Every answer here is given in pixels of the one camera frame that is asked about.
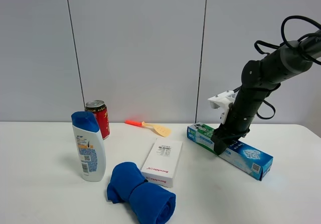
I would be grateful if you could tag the rolled blue towel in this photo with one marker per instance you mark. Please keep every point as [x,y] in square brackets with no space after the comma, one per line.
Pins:
[150,202]

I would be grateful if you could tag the yellow spatula orange handle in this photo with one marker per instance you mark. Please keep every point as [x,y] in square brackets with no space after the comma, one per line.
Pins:
[158,129]

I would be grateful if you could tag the red beverage can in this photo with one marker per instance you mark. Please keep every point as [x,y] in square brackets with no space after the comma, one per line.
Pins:
[99,109]

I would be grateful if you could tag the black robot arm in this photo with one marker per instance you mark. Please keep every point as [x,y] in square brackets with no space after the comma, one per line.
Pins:
[259,79]

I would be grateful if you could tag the blue green toothpaste box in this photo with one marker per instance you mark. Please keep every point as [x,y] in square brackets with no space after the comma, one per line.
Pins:
[245,157]

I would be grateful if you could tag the white rectangular carton box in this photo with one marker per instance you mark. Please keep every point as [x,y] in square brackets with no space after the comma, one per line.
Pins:
[161,165]

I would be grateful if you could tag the white blue shampoo bottle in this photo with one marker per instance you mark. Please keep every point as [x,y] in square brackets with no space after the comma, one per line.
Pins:
[90,146]

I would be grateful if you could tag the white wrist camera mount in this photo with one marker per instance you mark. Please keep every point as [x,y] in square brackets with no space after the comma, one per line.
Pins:
[223,100]

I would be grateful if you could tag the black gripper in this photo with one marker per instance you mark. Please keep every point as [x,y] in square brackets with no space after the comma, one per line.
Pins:
[236,126]

